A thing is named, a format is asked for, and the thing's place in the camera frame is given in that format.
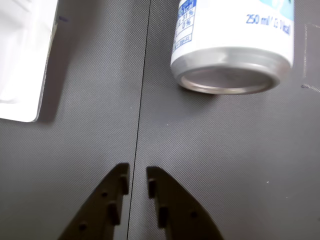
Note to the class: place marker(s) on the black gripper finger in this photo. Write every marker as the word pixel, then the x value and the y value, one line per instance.
pixel 100 212
pixel 185 215

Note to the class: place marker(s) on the white and blue drink can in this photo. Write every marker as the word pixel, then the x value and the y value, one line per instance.
pixel 232 37

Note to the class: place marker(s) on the dark grey table mat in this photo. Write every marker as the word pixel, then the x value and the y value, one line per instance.
pixel 87 112
pixel 225 150

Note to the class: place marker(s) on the white blister package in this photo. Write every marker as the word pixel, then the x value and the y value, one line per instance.
pixel 22 62

